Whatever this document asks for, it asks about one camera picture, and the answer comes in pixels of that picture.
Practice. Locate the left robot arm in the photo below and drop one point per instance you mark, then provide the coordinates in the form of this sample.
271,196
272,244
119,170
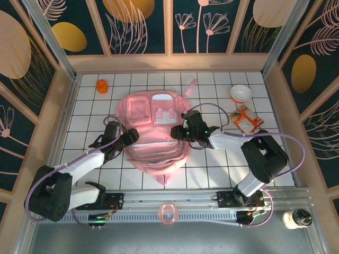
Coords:
82,162

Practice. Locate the small controller board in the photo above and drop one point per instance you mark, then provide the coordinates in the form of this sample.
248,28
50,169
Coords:
246,218
98,218

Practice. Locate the small orange cup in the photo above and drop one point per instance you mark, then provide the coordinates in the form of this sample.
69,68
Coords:
102,86

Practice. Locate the aluminium frame post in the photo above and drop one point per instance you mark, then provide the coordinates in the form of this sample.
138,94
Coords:
53,45
283,39

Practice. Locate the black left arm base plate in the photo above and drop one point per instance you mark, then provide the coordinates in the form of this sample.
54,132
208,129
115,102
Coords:
116,201

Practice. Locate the white bottle with black cap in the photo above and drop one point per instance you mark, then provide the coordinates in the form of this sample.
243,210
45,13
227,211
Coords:
294,219

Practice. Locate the pink student backpack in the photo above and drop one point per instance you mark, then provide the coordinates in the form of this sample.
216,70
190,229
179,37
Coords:
156,156

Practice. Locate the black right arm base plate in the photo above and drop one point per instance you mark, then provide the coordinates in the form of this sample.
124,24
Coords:
225,199

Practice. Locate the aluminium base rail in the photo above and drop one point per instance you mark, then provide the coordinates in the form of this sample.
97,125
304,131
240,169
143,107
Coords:
169,197

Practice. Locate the orange and white snack packet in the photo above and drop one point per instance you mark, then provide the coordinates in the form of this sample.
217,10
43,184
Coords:
246,119

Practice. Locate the white and orange bowl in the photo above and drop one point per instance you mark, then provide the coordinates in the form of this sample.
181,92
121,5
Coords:
241,93

